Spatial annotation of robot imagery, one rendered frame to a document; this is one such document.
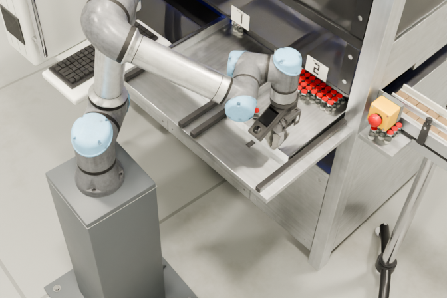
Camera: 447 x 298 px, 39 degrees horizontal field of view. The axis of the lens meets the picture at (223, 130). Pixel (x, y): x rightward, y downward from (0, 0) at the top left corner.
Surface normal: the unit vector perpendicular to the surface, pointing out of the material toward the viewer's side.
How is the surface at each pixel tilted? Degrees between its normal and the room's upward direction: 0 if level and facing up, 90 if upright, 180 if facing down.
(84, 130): 7
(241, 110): 90
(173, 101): 0
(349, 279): 0
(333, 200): 90
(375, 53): 90
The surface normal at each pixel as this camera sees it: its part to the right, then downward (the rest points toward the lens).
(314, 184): -0.72, 0.50
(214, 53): 0.03, -0.67
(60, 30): 0.71, 0.54
